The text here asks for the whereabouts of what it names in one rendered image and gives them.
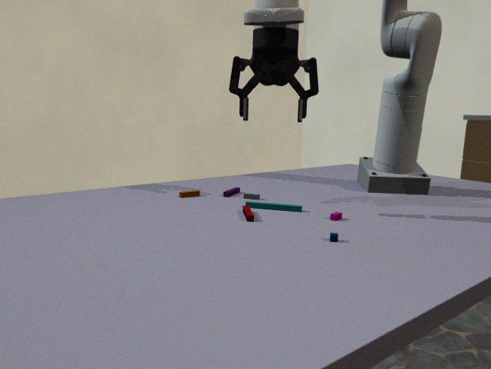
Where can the turquoise rod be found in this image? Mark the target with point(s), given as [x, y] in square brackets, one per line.
[274, 206]

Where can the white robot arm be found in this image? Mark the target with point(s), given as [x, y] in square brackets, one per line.
[413, 35]

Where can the magenta rectangular block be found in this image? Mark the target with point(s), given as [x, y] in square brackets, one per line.
[336, 216]

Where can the orange rectangular bar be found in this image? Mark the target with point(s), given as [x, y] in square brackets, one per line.
[189, 194]

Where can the purple rod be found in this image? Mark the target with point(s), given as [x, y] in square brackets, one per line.
[231, 192]

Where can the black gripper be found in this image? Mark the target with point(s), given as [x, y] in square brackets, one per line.
[274, 61]

